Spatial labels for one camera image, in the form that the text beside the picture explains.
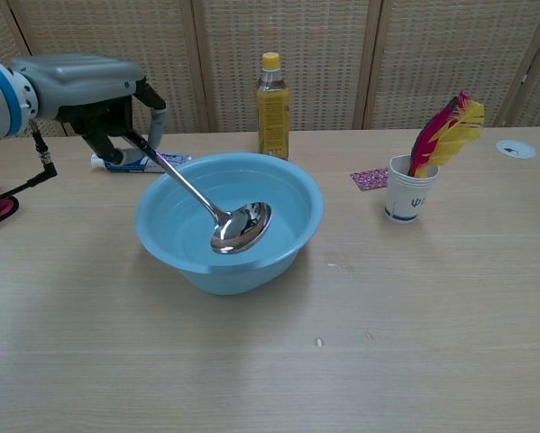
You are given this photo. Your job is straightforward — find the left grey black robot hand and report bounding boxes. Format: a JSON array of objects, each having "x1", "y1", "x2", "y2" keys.
[{"x1": 9, "y1": 53, "x2": 168, "y2": 165}]

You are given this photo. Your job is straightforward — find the white paper cup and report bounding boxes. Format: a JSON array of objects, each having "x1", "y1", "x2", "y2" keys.
[{"x1": 383, "y1": 153, "x2": 441, "y2": 225}]

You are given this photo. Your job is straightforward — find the steel ladle with black handle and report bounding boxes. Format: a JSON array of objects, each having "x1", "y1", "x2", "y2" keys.
[{"x1": 124, "y1": 129, "x2": 273, "y2": 255}]

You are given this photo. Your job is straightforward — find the red feather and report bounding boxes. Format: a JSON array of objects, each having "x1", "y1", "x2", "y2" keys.
[{"x1": 407, "y1": 90, "x2": 471, "y2": 179}]

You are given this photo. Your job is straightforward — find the yellow capped tea bottle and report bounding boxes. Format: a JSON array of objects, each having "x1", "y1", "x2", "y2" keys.
[{"x1": 255, "y1": 51, "x2": 292, "y2": 161}]

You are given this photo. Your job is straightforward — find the black left hand cable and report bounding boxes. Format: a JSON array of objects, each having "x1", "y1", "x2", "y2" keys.
[{"x1": 0, "y1": 119, "x2": 59, "y2": 236}]

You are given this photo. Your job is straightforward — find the yellow feather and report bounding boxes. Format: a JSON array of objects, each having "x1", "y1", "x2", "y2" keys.
[{"x1": 415, "y1": 100, "x2": 486, "y2": 180}]

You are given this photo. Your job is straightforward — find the light blue plastic basin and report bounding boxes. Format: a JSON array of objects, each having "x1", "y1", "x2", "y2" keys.
[{"x1": 134, "y1": 152, "x2": 325, "y2": 297}]

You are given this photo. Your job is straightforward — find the white cable grommet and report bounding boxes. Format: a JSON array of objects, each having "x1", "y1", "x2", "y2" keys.
[{"x1": 495, "y1": 138, "x2": 538, "y2": 161}]

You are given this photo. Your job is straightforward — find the pink patterned card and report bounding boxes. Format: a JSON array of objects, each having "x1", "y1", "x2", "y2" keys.
[{"x1": 349, "y1": 167, "x2": 390, "y2": 193}]

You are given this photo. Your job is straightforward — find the black cloth with pink trim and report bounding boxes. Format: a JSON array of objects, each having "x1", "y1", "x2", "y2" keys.
[{"x1": 0, "y1": 193, "x2": 21, "y2": 238}]

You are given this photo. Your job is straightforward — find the blue white toothpaste tube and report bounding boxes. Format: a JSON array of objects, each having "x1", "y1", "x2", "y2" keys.
[{"x1": 90, "y1": 150, "x2": 194, "y2": 174}]

